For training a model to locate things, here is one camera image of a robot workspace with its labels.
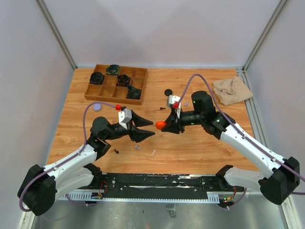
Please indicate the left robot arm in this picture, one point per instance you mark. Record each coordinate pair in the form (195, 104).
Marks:
(42, 186)

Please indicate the beige cloth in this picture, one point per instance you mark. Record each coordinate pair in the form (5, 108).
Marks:
(231, 91)

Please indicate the aluminium frame post left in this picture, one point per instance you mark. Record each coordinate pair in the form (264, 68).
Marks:
(56, 33)

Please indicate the black orange rolled sock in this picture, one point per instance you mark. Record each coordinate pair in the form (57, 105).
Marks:
(123, 80)

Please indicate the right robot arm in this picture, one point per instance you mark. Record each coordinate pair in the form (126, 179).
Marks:
(277, 176)

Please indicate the aluminium frame post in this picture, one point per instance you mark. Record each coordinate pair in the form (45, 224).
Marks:
(56, 33)
(266, 31)

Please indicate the purple earbud charging case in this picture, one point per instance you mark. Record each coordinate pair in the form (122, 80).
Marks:
(97, 107)

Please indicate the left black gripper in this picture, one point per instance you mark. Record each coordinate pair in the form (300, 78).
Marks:
(136, 134)

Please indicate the black rolled sock left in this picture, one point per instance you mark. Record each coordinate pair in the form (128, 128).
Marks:
(96, 78)

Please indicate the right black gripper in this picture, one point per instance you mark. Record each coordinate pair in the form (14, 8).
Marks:
(174, 122)

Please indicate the black round charging case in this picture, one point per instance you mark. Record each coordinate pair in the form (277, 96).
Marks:
(168, 92)

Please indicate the orange earbud charging case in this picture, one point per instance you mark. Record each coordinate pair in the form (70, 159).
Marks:
(160, 125)

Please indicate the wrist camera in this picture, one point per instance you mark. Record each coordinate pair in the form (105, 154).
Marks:
(124, 116)
(171, 99)

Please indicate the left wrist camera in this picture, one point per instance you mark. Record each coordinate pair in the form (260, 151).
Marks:
(124, 116)

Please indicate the wooden compartment tray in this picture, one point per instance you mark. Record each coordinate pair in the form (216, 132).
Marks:
(109, 92)

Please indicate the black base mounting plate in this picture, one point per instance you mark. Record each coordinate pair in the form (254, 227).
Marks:
(157, 187)

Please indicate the dark green rolled sock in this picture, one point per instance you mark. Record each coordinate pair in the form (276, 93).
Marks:
(133, 93)

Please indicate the aluminium frame post right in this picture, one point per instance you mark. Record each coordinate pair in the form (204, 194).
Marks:
(266, 31)

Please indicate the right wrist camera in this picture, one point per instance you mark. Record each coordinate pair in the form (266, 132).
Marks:
(171, 99)

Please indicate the green yellow rolled sock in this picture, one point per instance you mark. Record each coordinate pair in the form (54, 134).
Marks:
(113, 69)

